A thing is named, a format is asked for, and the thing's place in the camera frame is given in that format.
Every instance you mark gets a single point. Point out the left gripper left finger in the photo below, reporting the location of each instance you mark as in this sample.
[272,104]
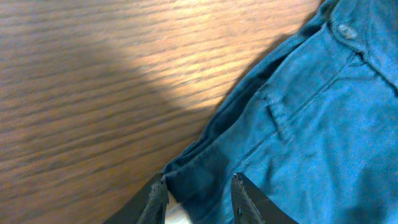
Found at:
[147,206]

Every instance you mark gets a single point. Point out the dark blue shorts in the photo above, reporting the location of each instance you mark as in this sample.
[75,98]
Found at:
[313,125]

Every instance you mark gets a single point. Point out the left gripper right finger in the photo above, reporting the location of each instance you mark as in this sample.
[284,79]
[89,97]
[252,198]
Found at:
[252,206]

